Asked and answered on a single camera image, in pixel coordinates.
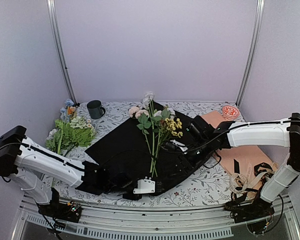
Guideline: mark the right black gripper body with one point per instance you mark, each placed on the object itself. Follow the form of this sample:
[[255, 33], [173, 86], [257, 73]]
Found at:
[[205, 150]]

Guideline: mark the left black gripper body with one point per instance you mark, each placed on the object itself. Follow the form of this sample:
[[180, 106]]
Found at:
[[114, 189]]

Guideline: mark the white rose long stem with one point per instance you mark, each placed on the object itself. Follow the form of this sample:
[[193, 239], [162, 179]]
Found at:
[[144, 125]]

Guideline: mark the small white flower stem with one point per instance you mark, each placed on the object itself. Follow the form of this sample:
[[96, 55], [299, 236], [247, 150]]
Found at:
[[148, 104]]

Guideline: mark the yellow small flower bunch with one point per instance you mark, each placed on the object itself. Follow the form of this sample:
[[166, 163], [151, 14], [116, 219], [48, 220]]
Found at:
[[168, 129]]

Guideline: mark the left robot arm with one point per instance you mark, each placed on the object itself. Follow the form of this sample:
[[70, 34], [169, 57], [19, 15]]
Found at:
[[20, 157]]

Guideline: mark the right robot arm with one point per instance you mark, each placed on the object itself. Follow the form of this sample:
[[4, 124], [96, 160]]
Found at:
[[213, 132]]

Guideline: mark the cream printed ribbon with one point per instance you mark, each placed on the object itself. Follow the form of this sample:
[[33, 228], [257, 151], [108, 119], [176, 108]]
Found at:
[[241, 185]]

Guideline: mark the pink wrapping paper sheet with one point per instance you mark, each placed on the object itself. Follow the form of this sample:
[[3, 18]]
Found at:
[[246, 156]]

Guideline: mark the red patterned small bowl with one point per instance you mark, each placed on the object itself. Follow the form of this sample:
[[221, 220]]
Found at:
[[230, 111]]

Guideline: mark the green leafy flower bunch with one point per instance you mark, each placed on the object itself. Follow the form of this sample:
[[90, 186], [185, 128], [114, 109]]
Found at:
[[70, 133]]

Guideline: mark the dark grey mug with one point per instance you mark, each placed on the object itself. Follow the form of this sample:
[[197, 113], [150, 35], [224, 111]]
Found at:
[[95, 109]]

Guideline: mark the blue orange flower stems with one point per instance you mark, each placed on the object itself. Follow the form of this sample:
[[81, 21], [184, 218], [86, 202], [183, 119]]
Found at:
[[68, 111]]

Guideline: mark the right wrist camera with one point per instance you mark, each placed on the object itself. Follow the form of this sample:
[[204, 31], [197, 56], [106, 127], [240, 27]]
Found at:
[[199, 129]]

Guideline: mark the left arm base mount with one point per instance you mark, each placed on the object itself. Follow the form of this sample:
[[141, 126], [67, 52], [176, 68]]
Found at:
[[61, 211]]

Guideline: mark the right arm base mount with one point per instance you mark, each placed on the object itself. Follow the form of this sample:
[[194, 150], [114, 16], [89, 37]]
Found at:
[[257, 209]]

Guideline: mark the right aluminium frame post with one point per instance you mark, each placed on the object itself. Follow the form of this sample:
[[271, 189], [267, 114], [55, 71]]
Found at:
[[260, 4]]

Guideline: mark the aluminium frame post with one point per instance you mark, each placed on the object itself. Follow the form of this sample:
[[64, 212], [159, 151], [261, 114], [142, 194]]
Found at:
[[51, 7], [260, 4]]

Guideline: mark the left aluminium frame post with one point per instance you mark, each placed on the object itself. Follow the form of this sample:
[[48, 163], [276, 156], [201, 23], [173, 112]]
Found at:
[[51, 7]]

